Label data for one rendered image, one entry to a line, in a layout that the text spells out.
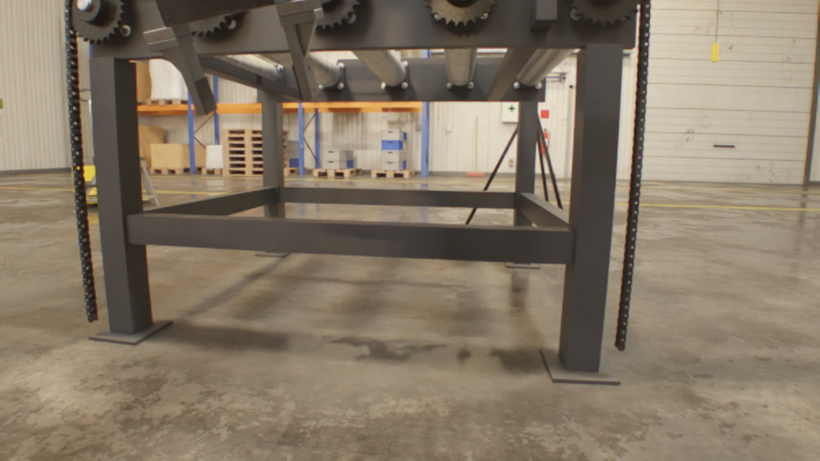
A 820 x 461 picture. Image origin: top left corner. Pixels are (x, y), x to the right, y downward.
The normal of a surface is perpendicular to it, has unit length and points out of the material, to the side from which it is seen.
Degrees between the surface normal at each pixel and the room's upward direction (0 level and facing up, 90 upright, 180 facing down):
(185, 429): 0
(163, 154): 90
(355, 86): 90
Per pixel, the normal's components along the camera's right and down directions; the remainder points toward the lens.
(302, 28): -0.09, 0.51
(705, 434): 0.01, -0.99
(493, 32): -0.12, 0.12
